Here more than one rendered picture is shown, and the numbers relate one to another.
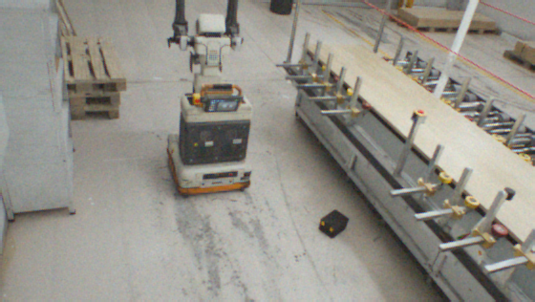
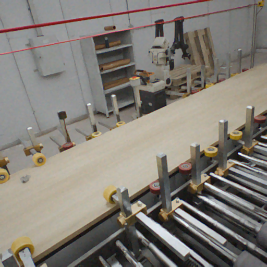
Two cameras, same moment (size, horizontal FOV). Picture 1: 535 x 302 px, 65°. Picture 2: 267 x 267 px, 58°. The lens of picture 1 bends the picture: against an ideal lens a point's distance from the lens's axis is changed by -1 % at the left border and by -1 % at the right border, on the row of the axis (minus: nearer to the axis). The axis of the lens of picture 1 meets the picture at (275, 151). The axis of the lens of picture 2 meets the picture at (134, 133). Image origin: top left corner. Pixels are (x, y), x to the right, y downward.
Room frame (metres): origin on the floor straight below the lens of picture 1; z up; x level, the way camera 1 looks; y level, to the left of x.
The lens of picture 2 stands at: (2.23, -3.11, 1.73)
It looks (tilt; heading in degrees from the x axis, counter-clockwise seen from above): 26 degrees down; 83
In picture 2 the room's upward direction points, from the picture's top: 9 degrees counter-clockwise
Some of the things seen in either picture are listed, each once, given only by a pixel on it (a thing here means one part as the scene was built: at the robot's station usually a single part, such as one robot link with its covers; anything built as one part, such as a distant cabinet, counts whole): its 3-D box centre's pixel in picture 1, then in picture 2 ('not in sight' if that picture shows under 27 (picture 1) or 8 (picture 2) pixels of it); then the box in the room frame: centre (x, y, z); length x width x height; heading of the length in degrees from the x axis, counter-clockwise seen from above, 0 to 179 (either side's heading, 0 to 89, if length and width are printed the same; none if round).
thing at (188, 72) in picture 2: (353, 102); (189, 89); (3.24, -0.56, 0.90); 0.04 x 0.04 x 0.48; 27
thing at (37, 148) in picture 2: (525, 256); (33, 148); (1.67, -1.37, 0.95); 0.14 x 0.06 x 0.05; 27
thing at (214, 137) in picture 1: (214, 123); (150, 94); (3.03, 0.54, 0.59); 0.55 x 0.34 x 0.83; 117
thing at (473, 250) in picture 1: (466, 243); not in sight; (1.92, -1.21, 0.75); 0.26 x 0.01 x 0.10; 27
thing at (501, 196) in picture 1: (484, 224); (67, 138); (1.91, -1.24, 0.92); 0.04 x 0.04 x 0.48; 27
